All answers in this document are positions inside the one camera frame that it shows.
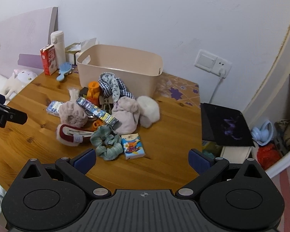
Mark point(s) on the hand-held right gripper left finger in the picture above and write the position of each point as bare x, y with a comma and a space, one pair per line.
86, 160

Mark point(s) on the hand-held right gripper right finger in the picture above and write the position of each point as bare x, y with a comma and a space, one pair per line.
196, 161

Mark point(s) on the red fluffy hair clip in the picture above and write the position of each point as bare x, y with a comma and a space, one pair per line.
67, 135

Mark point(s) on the small orange hair clip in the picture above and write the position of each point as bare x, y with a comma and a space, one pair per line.
96, 125

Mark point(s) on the blue patterned tissue pack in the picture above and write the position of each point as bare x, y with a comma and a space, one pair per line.
53, 108

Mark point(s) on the pink fluffy hat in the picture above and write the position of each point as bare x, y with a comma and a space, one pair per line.
72, 114

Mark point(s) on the long blue printed box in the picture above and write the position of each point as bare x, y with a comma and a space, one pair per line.
98, 111

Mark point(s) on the pale pink cloth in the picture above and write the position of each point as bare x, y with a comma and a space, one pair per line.
127, 118

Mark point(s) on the beige hair claw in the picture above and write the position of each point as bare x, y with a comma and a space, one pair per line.
106, 102

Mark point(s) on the small black box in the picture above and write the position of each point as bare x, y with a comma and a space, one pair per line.
84, 93

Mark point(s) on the white fluffy scrunchie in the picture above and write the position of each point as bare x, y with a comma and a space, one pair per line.
148, 111

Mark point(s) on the orange plastic bottle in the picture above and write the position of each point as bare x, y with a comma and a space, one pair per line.
94, 89

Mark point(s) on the blue checked floral cloth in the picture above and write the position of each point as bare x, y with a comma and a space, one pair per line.
113, 84

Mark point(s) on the beige plastic storage basket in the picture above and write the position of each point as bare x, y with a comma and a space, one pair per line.
135, 77

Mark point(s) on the wooden desktop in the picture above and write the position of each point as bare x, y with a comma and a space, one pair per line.
164, 135

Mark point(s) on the green scrunchie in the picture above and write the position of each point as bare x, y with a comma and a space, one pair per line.
106, 142

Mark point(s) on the white plush toy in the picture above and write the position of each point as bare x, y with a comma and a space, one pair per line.
23, 77

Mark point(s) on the white box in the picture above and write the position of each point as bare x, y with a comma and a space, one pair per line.
235, 153

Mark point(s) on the black board with purple print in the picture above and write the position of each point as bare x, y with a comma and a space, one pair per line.
222, 125

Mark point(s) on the cartoon print tissue pack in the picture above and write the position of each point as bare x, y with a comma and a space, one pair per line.
133, 147

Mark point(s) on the small clear plastic bag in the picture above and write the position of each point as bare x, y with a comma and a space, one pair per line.
74, 94

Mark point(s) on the red and white carton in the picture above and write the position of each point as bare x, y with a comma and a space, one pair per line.
48, 60

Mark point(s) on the pink headboard panel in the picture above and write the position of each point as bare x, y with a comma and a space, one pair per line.
19, 36

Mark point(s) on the light blue hairbrush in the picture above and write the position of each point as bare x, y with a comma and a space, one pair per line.
64, 69

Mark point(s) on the red plastic bag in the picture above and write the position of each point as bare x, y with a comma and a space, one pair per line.
268, 156

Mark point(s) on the light blue headphones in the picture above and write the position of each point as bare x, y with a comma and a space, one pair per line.
263, 133

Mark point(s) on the white thermos bottle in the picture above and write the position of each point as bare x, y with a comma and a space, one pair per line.
58, 48

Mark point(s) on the olive tissue box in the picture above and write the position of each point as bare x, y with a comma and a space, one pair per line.
71, 54

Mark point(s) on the olive cloth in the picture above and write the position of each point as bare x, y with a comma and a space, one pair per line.
288, 130

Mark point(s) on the pink rug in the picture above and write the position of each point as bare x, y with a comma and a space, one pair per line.
288, 198

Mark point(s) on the white tissue pack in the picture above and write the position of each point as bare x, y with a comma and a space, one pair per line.
87, 44

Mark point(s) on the white cabinet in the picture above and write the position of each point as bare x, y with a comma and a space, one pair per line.
280, 53

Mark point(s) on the white wall socket switch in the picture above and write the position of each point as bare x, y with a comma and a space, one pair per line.
209, 61

